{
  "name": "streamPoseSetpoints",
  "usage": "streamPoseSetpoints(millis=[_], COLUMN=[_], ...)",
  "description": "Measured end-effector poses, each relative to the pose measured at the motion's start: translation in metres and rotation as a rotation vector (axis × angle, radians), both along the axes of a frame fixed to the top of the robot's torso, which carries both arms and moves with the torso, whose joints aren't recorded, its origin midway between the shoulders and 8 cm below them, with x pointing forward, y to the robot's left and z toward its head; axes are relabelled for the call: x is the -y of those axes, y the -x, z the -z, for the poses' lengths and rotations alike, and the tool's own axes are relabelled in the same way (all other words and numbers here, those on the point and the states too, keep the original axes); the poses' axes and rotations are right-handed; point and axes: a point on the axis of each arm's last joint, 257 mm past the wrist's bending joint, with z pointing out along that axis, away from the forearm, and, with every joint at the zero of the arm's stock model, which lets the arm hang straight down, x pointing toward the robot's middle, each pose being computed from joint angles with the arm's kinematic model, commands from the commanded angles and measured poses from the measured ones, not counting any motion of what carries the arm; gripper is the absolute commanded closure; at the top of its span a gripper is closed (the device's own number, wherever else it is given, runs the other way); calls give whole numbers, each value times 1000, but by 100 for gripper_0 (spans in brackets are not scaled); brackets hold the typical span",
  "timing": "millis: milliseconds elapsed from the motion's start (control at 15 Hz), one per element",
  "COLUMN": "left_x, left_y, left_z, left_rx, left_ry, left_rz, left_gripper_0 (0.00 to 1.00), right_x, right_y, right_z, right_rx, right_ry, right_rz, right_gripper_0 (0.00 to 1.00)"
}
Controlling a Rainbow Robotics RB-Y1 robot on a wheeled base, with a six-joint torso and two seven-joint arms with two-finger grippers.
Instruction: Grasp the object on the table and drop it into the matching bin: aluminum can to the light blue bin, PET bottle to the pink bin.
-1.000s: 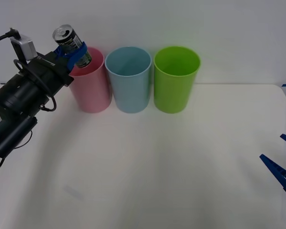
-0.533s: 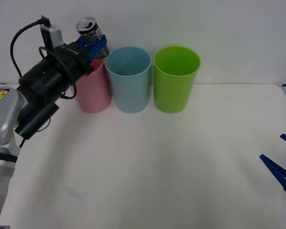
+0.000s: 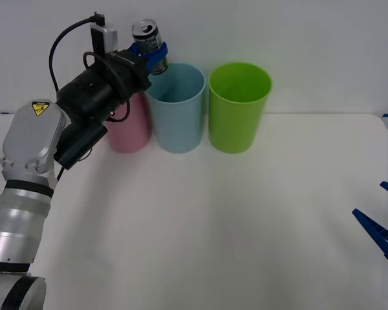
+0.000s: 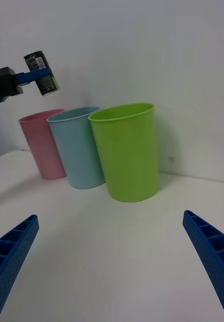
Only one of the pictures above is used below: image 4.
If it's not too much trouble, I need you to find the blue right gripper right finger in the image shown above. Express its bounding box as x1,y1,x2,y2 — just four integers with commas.
182,210,224,322

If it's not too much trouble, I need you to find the black drink can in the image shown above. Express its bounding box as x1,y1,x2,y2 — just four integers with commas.
24,51,60,97

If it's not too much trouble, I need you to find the green plastic bin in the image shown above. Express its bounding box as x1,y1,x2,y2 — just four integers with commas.
88,102,160,203

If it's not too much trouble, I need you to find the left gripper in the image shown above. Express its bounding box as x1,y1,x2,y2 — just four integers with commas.
0,66,54,108

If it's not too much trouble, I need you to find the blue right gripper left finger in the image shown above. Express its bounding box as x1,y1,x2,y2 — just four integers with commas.
0,214,40,322

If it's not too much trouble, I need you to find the pale blue plastic bin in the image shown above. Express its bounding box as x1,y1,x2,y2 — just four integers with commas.
46,106,106,190

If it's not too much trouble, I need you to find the pink plastic bin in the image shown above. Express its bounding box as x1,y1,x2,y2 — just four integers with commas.
18,109,67,181

